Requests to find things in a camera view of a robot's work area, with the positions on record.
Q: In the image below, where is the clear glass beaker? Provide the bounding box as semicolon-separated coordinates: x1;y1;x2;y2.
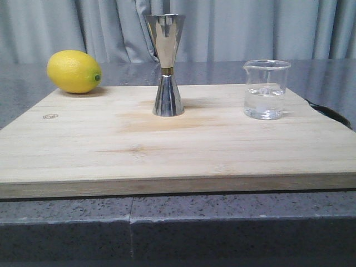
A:
243;60;291;120

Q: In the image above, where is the steel double jigger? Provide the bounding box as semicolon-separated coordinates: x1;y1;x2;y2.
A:
145;14;185;117

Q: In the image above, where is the wooden cutting board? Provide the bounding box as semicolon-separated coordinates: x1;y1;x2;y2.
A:
1;85;355;199

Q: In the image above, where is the yellow lemon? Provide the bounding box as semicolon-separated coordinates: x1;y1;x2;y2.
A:
46;50;102;94

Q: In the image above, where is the grey curtain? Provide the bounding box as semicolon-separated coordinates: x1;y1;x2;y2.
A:
1;1;355;63

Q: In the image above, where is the black board handle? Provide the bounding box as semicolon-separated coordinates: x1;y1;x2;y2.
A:
305;98;352;129

